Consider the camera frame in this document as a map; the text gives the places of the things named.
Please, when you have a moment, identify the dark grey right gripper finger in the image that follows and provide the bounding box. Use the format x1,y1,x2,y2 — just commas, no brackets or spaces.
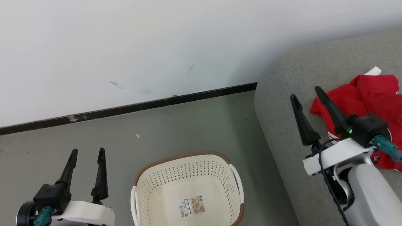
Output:
315,86,353,136
290,94,321,146

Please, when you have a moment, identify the paper label sticker with barcode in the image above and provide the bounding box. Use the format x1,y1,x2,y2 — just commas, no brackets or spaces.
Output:
178,195,206,218

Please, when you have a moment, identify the black round left gripper motor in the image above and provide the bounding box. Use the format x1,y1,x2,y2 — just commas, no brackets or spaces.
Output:
16,201,38,226

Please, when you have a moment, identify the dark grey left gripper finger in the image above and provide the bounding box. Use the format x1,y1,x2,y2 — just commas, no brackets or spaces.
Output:
55,149,78,189
91,148,109,205

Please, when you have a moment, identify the black wall baseboard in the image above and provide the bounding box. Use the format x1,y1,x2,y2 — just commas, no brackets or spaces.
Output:
0,82,258,136

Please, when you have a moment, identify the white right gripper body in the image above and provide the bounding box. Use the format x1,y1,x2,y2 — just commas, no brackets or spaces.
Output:
302,137,377,176

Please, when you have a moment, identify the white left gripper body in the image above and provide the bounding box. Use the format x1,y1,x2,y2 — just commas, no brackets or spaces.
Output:
50,201,115,226

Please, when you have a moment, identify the teal right camera connector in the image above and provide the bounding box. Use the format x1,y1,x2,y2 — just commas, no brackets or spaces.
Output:
372,135,402,163

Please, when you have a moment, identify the thin dark right arm cable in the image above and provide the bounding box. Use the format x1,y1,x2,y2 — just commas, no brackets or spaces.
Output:
311,138,350,226

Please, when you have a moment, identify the teal left camera connector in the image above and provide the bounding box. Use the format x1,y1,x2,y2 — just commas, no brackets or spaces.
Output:
34,206,54,226

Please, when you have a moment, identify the red jersey with white stripes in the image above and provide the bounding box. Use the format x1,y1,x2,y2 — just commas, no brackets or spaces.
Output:
310,89,402,172

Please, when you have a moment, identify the grey fabric sofa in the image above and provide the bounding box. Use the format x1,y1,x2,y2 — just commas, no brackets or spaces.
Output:
254,28,402,226

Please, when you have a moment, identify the teal camera connector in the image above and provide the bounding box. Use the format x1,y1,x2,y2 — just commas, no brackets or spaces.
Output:
34,206,54,226
372,135,402,163

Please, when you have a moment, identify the cream perforated laundry basket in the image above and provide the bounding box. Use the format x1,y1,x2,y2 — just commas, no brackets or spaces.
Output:
130,151,245,226

